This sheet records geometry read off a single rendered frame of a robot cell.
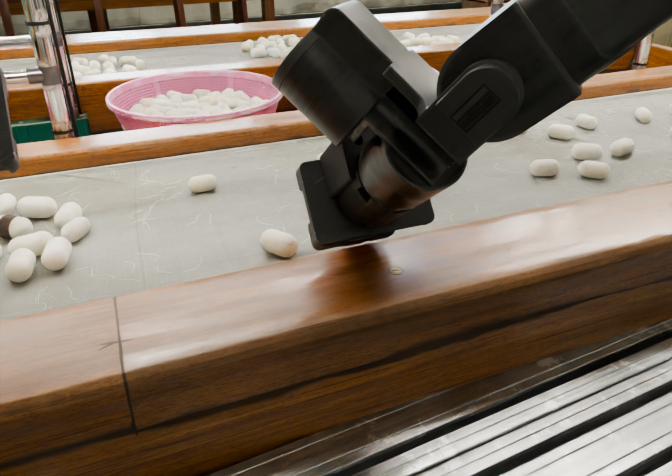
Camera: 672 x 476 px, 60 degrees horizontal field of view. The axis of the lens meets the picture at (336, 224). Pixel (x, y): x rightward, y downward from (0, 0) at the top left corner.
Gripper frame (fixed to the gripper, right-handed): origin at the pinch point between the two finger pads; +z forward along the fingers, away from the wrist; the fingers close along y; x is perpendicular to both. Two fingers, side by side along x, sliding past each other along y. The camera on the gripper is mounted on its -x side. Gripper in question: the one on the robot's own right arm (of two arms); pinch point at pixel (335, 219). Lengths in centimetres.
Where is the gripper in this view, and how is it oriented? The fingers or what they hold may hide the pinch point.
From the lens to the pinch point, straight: 53.8
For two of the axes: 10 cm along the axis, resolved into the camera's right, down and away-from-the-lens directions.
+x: 2.4, 9.6, -1.6
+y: -9.3, 1.7, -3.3
